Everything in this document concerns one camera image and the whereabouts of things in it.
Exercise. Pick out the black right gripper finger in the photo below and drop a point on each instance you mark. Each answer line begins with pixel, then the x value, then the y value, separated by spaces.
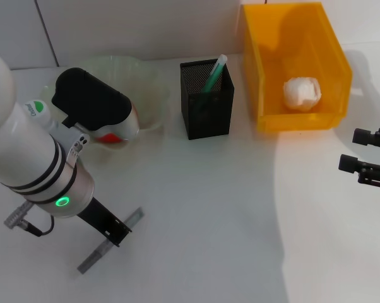
pixel 363 136
pixel 349 163

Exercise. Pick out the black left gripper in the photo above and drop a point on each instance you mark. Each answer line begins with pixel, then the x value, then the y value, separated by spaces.
pixel 104 217

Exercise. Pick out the grey marker pen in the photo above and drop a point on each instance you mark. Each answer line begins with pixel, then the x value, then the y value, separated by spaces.
pixel 90 260

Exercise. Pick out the white paper ball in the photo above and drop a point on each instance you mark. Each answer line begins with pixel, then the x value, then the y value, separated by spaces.
pixel 302 93

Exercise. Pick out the red-orange fruit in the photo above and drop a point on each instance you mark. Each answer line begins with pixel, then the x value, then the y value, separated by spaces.
pixel 109 138

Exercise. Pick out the clear green-label water bottle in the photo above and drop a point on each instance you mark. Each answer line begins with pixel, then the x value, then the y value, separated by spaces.
pixel 37 109

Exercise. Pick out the green utility knife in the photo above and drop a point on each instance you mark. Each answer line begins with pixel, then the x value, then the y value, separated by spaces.
pixel 213 74

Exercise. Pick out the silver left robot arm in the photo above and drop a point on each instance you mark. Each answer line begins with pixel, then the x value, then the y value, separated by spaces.
pixel 29 148

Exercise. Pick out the black mesh pen holder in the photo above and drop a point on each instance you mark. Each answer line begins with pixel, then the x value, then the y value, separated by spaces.
pixel 209 116

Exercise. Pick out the green glass fruit plate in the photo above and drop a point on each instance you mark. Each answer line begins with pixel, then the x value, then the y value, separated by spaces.
pixel 152 94

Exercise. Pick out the yellow plastic bin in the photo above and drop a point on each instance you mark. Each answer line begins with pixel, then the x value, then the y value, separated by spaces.
pixel 303 47

